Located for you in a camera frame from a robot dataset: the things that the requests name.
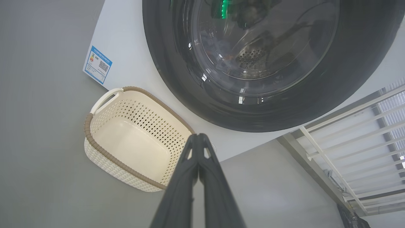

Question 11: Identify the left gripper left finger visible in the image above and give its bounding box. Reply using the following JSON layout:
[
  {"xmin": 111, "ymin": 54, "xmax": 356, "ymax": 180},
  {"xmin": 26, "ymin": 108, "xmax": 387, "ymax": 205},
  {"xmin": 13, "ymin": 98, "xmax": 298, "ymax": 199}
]
[{"xmin": 150, "ymin": 133, "xmax": 200, "ymax": 228}]

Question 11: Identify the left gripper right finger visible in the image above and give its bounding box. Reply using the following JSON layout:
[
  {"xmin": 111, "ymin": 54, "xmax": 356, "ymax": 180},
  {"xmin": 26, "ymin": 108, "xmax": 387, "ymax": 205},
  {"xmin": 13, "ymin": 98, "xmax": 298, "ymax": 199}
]
[{"xmin": 198, "ymin": 133, "xmax": 246, "ymax": 228}]

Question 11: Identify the black round washing machine door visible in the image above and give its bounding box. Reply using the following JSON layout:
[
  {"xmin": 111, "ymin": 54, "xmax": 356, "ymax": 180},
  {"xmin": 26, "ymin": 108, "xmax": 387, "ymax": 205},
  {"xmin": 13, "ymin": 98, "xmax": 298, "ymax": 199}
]
[{"xmin": 142, "ymin": 0, "xmax": 405, "ymax": 133}]

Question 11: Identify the cream perforated laundry basket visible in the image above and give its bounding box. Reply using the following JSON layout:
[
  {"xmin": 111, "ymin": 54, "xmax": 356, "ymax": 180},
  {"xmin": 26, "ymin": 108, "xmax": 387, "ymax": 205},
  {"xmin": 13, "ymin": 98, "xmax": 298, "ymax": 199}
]
[{"xmin": 84, "ymin": 86, "xmax": 196, "ymax": 193}]

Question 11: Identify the white washing machine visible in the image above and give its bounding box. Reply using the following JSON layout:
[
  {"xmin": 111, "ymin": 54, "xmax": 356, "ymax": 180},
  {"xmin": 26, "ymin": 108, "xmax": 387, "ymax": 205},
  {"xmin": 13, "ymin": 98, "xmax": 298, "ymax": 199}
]
[{"xmin": 83, "ymin": 0, "xmax": 405, "ymax": 162}]

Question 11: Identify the black equipment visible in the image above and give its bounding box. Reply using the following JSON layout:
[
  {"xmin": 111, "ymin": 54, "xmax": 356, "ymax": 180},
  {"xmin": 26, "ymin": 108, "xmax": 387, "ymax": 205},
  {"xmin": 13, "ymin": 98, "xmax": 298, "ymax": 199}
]
[{"xmin": 337, "ymin": 204, "xmax": 371, "ymax": 228}]

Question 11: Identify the white metal drying rack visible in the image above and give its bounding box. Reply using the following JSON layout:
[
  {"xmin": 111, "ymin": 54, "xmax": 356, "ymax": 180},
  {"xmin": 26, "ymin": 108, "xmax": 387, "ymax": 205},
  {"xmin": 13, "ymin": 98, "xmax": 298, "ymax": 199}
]
[{"xmin": 277, "ymin": 78, "xmax": 405, "ymax": 217}]

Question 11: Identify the steel perforated washer drum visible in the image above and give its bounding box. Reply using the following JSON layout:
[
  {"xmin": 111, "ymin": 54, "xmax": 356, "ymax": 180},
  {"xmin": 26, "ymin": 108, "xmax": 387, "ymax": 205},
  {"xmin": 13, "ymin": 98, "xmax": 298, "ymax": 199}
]
[{"xmin": 196, "ymin": 0, "xmax": 339, "ymax": 79}]

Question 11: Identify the blue energy label sticker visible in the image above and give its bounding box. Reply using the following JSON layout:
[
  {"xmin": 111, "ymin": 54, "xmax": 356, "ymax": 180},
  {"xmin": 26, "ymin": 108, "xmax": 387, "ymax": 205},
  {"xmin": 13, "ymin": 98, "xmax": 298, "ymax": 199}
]
[{"xmin": 83, "ymin": 46, "xmax": 113, "ymax": 85}]

